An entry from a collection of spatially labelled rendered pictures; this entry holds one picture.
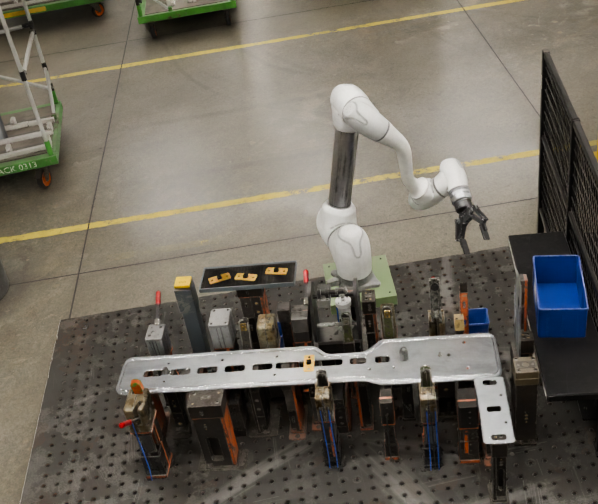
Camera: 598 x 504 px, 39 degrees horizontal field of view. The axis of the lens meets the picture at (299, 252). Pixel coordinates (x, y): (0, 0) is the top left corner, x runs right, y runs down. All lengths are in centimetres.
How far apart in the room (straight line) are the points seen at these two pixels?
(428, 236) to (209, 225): 148
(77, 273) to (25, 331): 57
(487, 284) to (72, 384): 184
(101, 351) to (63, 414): 37
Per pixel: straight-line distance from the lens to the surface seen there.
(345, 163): 365
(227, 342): 321
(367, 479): 310
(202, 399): 301
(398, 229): 543
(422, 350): 309
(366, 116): 339
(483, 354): 307
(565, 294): 327
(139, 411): 301
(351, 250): 363
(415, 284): 385
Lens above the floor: 311
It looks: 36 degrees down
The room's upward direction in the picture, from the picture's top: 10 degrees counter-clockwise
